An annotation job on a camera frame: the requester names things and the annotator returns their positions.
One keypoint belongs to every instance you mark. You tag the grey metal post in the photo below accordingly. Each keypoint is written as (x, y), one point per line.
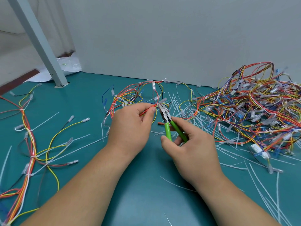
(37, 39)

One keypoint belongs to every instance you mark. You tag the clear plastic bag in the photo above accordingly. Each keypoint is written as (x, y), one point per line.
(69, 63)

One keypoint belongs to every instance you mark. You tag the person's left forearm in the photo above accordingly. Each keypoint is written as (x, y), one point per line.
(82, 190)

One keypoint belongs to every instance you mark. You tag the person's left hand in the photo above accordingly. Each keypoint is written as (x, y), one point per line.
(128, 129)

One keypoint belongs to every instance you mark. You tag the person's right hand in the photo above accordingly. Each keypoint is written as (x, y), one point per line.
(197, 152)

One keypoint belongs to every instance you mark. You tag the person's right thumb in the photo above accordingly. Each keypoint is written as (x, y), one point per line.
(169, 145)

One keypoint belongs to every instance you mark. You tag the person's right forearm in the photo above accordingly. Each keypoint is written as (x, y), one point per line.
(232, 204)

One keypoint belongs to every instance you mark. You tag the white paper sheet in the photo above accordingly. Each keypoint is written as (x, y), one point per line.
(40, 76)

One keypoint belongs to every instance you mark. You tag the person's left thumb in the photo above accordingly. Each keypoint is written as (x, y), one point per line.
(149, 117)

